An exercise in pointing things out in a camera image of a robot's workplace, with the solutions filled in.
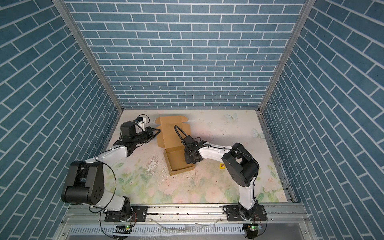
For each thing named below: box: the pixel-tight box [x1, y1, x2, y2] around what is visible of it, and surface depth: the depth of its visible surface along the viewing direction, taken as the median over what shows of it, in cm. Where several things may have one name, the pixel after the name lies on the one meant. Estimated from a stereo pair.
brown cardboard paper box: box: [155, 115, 196, 176], surface depth 91 cm
